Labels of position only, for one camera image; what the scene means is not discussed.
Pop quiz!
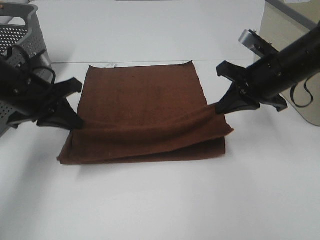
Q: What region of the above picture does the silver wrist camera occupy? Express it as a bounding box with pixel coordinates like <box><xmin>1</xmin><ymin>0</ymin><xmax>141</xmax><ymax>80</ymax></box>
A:
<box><xmin>238</xmin><ymin>29</ymin><xmax>278</xmax><ymax>58</ymax></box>
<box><xmin>30</xmin><ymin>49</ymin><xmax>52</xmax><ymax>68</ymax></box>

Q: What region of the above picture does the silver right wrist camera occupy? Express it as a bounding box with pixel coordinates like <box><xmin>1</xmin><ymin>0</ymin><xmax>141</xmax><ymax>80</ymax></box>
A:
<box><xmin>238</xmin><ymin>29</ymin><xmax>278</xmax><ymax>58</ymax></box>

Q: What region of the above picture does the brown towel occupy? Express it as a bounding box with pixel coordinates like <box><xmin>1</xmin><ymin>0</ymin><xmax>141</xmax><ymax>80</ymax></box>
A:
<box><xmin>57</xmin><ymin>61</ymin><xmax>233</xmax><ymax>165</ymax></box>

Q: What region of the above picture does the beige storage bin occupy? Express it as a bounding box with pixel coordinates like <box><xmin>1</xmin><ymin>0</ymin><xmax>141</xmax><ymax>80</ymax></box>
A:
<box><xmin>259</xmin><ymin>0</ymin><xmax>320</xmax><ymax>126</ymax></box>

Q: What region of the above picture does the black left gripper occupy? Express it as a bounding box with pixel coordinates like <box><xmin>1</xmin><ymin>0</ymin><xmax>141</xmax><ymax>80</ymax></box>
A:
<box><xmin>0</xmin><ymin>57</ymin><xmax>84</xmax><ymax>130</ymax></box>

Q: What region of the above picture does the white towel care label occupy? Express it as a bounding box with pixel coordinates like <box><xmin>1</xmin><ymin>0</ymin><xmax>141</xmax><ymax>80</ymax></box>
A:
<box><xmin>105</xmin><ymin>62</ymin><xmax>118</xmax><ymax>68</ymax></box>

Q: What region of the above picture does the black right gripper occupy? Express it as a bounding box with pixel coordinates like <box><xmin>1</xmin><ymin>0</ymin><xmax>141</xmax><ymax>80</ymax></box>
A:
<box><xmin>215</xmin><ymin>53</ymin><xmax>288</xmax><ymax>115</ymax></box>

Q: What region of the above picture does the grey perforated plastic basket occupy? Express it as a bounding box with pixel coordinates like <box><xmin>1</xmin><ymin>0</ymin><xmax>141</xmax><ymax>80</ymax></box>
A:
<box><xmin>0</xmin><ymin>2</ymin><xmax>51</xmax><ymax>137</ymax></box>

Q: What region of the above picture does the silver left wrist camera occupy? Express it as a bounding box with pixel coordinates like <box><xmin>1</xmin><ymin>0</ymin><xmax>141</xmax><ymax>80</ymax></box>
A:
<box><xmin>30</xmin><ymin>49</ymin><xmax>52</xmax><ymax>68</ymax></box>

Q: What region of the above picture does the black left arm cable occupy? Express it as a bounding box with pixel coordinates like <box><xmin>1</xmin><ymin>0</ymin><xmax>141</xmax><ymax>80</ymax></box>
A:
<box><xmin>6</xmin><ymin>46</ymin><xmax>57</xmax><ymax>87</ymax></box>

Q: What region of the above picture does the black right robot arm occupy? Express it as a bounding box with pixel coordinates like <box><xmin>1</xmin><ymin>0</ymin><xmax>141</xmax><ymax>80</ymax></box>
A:
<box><xmin>215</xmin><ymin>26</ymin><xmax>320</xmax><ymax>115</ymax></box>

